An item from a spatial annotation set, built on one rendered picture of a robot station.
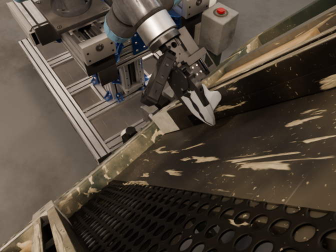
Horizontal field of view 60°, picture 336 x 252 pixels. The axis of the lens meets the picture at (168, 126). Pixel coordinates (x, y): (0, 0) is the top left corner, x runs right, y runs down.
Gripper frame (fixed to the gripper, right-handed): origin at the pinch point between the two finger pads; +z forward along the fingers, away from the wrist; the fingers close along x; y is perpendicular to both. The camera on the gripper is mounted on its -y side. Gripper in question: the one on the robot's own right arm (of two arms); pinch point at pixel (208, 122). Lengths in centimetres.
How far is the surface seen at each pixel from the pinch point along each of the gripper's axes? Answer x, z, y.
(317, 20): -3.5, -2.7, 42.6
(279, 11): 144, -3, 221
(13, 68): 209, -91, -1
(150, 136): 37.9, 0.1, 1.0
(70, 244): -15.2, -3.1, -34.4
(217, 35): 51, -15, 60
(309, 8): 13, -5, 66
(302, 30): 1.6, -2.4, 42.5
